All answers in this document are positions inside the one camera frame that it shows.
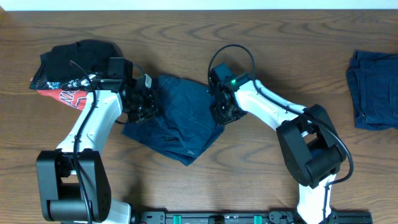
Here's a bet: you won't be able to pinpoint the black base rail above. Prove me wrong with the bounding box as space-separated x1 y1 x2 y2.
135 210 373 224

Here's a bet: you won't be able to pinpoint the dark blue shorts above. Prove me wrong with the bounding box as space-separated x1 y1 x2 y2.
122 75 224 166

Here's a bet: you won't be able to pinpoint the red printed shirt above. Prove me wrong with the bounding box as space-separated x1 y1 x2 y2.
29 78 87 110

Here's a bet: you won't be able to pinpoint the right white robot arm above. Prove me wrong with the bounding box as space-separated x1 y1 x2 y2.
208 72 346 223

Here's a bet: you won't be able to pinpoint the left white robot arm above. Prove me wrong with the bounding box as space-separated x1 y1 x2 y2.
36 77 160 223

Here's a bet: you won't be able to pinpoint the folded black garment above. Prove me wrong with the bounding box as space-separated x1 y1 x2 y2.
29 39 123 90

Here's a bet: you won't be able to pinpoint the folded navy garment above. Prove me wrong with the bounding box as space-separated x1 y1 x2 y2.
346 50 397 131

